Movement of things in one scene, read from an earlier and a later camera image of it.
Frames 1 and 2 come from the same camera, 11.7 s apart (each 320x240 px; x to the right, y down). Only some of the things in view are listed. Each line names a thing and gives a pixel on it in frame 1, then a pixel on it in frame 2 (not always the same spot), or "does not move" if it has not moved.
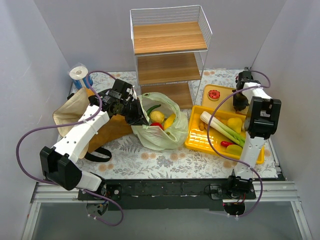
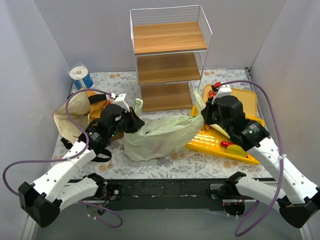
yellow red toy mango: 234,149 does not move
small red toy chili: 225,143 does not move
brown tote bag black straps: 70,111 does not move
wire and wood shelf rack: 171,45 does not move
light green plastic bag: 153,137 -> 163,137
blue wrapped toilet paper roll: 79,75 does not move
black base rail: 180,194 does not move
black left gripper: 138,115 -> 133,120
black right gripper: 240,104 -> 208,115
